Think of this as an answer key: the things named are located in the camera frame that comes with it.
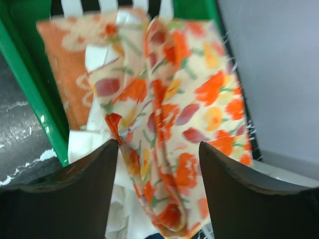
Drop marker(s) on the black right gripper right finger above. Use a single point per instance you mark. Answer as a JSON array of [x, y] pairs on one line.
[[247, 204]]

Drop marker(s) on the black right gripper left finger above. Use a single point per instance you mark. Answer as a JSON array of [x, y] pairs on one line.
[[72, 203]]

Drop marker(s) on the navy blue garment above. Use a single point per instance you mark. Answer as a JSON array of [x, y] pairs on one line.
[[153, 235]]

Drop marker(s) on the orange floral pattern cloth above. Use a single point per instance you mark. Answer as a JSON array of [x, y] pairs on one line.
[[231, 136]]

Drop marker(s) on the orange bunny pattern garment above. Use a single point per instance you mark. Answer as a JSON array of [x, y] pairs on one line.
[[65, 41]]

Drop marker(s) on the black white striped garment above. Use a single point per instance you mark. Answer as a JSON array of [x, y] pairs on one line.
[[67, 8]]

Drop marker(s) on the green plastic tray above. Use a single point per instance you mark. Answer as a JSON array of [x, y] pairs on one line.
[[24, 52]]

